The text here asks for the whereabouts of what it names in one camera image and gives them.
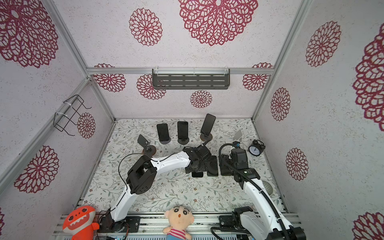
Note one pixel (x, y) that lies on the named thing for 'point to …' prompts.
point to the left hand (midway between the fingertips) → (199, 170)
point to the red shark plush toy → (79, 223)
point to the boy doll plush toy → (180, 218)
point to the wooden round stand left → (150, 150)
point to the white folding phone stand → (238, 136)
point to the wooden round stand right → (206, 138)
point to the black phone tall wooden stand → (208, 125)
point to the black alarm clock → (256, 148)
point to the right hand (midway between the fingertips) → (225, 155)
